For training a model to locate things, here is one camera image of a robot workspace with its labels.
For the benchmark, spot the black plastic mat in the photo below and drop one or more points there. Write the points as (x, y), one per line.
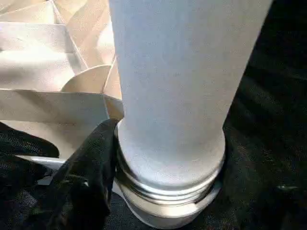
(268, 120)

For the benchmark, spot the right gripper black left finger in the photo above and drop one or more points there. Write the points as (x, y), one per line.
(76, 187)

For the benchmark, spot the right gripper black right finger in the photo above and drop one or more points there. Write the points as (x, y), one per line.
(288, 211)

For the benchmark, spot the white plastic table top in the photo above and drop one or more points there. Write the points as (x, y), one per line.
(53, 62)

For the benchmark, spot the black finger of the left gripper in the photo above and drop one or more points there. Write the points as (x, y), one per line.
(21, 141)

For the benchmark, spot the white plastic table leg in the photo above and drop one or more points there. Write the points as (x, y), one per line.
(177, 86)

